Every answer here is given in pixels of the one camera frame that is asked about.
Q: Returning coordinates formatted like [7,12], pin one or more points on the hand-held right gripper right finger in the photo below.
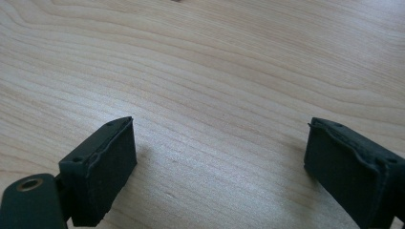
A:
[353,171]

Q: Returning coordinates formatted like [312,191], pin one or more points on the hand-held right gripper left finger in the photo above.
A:
[98,171]

